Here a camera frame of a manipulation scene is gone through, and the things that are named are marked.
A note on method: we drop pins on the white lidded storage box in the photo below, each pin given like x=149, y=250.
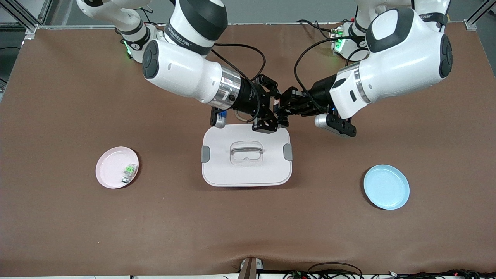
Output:
x=246, y=159

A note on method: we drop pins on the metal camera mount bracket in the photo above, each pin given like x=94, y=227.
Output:
x=250, y=269

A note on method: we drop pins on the pink round plate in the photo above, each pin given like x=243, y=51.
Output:
x=110, y=170

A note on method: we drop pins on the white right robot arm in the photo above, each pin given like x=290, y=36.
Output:
x=182, y=73

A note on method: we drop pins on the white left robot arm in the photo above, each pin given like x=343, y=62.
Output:
x=403, y=66

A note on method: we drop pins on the light blue round plate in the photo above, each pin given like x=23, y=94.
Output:
x=386, y=188

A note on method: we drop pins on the aluminium frame profile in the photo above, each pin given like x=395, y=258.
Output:
x=27, y=21
x=474, y=22

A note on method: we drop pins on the green switch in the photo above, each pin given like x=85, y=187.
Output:
x=130, y=169

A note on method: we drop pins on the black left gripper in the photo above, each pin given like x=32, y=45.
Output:
x=320, y=92

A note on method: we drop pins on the small grey switch part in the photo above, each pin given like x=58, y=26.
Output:
x=125, y=179

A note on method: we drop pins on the brown table mat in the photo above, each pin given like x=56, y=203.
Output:
x=248, y=232

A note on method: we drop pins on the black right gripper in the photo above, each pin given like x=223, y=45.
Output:
x=248, y=96

